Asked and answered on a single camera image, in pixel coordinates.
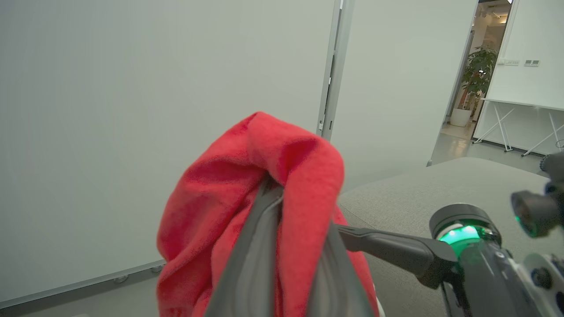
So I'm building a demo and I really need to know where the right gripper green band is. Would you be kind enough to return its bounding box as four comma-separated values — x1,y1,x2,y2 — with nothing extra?
337,203,564,317

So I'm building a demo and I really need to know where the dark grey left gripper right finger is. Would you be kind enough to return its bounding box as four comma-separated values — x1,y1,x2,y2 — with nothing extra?
306,221,379,317

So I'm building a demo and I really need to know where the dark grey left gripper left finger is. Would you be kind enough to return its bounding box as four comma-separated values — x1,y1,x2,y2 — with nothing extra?
205,176,285,317

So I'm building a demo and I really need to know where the red fleece clothing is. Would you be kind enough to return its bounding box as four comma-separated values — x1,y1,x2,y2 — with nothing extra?
156,111,379,317

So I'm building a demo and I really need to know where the white plant pot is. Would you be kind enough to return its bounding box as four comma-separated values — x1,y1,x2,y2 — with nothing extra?
450,108,472,127

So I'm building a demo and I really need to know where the white trestle table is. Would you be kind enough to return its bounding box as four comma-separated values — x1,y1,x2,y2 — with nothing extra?
472,98,564,157

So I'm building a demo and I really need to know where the green potted plant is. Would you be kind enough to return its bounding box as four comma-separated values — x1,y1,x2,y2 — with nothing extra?
460,46,498,111

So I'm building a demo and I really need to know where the metal partition base rail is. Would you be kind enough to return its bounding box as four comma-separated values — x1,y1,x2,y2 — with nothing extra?
0,260,166,309

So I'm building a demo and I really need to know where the grey metal partition post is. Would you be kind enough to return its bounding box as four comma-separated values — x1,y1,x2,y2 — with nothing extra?
316,0,355,141

